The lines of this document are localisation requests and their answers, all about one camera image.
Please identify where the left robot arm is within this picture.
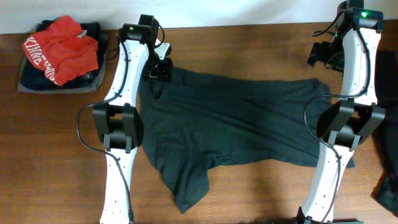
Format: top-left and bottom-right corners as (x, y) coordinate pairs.
(93, 14), (173, 224)

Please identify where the black garment white logo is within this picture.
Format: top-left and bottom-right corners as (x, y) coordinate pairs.
(374, 50), (397, 216)

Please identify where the right black camera cable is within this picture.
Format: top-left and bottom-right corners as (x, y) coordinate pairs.
(303, 7), (373, 224)

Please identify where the navy folded garment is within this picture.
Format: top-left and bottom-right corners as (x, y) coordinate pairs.
(22, 22), (101, 90)

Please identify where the grey folded garment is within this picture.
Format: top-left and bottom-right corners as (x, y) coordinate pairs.
(17, 32), (109, 95)

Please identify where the left black camera cable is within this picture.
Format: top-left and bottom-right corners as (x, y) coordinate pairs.
(75, 23), (165, 224)

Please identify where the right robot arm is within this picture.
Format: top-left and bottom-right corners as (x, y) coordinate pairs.
(294, 0), (386, 223)

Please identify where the red folded shirt white lettering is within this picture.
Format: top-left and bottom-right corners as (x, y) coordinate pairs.
(21, 16), (99, 86)

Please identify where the dark green t-shirt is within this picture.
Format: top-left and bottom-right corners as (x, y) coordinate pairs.
(136, 65), (356, 215)

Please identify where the black camera cable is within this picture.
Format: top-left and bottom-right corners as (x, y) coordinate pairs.
(303, 7), (373, 224)
(75, 23), (165, 224)

